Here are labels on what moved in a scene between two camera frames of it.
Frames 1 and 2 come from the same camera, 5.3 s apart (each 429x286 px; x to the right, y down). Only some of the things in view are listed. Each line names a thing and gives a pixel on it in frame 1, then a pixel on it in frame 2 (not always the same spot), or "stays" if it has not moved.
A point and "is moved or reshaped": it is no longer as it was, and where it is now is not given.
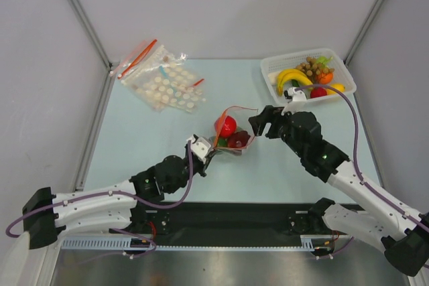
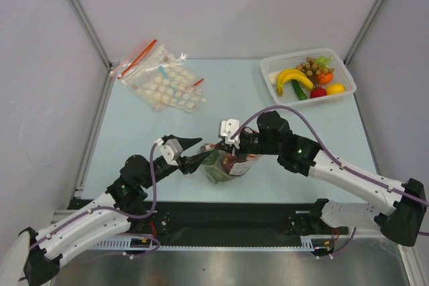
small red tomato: (318, 92) stays
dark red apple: (238, 139) is moved or reshaped
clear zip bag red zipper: (233, 132) is moved or reshaped
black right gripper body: (271, 123) to (241, 147)
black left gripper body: (199, 167) to (181, 164)
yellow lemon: (338, 86) stays
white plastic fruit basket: (299, 69) stays
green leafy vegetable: (324, 60) stays
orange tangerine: (324, 78) stays
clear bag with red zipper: (133, 60) stays
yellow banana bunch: (291, 74) stays
